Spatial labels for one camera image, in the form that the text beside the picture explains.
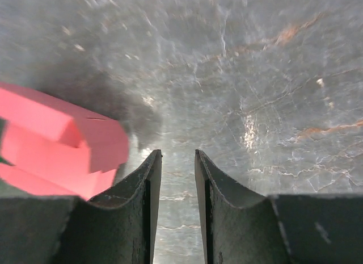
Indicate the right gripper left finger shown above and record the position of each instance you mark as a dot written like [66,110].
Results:
[116,226]

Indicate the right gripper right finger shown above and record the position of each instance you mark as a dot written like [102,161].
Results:
[239,225]

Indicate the pink paper box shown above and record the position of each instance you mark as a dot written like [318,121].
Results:
[52,147]

